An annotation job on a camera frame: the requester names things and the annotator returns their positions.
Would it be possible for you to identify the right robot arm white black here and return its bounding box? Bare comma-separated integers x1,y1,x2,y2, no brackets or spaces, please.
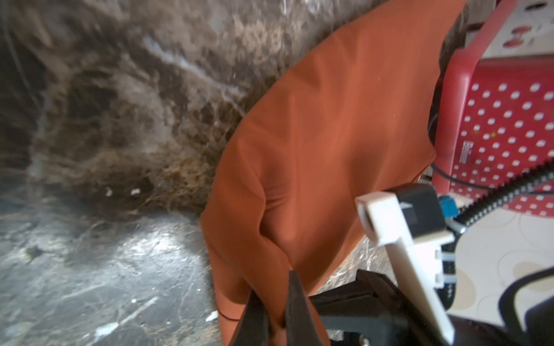
312,160,553,345

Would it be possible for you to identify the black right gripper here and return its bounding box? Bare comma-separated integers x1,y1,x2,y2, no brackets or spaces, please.
309,182,554,346

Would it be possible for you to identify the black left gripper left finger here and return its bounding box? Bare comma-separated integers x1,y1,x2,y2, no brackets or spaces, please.
230,291,269,346

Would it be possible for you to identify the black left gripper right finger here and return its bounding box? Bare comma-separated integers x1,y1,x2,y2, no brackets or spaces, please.
285,271,330,346

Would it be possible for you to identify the black toaster power cord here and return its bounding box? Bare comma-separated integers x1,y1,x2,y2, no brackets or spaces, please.
427,112,494,193

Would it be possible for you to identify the red polka dot toaster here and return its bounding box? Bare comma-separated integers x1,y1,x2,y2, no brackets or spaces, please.
432,1,553,200

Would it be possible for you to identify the rust orange skirt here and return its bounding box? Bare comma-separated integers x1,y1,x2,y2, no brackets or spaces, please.
201,0,465,345

